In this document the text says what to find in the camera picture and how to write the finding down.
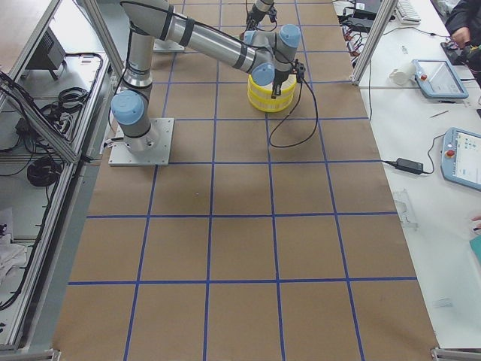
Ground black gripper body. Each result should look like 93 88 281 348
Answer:
246 10 267 31
273 69 292 89

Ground yellow steamer layer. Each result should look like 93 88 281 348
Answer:
247 74 297 99
247 93 294 113

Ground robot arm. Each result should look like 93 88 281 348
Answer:
246 0 277 31
110 1 300 153

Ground white cup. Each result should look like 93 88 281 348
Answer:
389 62 416 86

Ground upper teach pendant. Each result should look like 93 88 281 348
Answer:
412 59 469 100

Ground teach pendant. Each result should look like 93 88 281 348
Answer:
412 59 469 100
440 127 480 190

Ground black power brick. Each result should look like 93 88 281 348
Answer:
395 158 424 174

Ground lower teach pendant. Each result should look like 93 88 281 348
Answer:
440 127 480 190

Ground black electronics box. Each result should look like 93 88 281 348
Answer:
26 27 66 80

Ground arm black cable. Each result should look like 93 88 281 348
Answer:
268 62 320 148

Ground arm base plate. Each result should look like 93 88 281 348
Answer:
108 118 174 166

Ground clear plastic bracket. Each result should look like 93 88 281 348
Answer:
392 190 419 229

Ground coiled black cable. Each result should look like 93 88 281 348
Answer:
26 156 61 189

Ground aluminium frame side rail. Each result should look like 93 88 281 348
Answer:
1 1 121 360

